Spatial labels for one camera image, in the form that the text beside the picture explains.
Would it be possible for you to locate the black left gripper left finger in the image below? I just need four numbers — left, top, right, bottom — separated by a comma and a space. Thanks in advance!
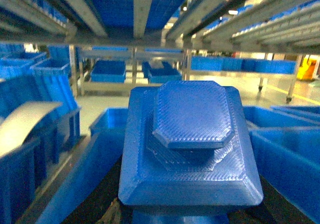
62, 158, 133, 224

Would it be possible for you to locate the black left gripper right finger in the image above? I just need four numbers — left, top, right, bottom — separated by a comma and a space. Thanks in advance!
228, 176, 313, 224

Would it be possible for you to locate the blue 3D-printed part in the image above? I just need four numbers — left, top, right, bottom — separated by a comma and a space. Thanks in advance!
118, 81, 264, 224

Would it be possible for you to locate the empty blue bin right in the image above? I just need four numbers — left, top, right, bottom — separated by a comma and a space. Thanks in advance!
243, 105, 320, 224

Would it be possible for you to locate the empty blue bin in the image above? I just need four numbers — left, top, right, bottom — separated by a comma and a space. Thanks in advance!
243, 105, 320, 224
36, 107, 128, 224

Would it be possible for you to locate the empty blue bin left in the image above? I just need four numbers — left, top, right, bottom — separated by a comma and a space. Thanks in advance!
36, 107, 128, 224

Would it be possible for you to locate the yellow mop bucket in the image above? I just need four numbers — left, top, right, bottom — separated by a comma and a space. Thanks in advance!
297, 54, 320, 81

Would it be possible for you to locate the stainless steel flow rack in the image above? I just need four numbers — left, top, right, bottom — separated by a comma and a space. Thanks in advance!
0, 0, 320, 105

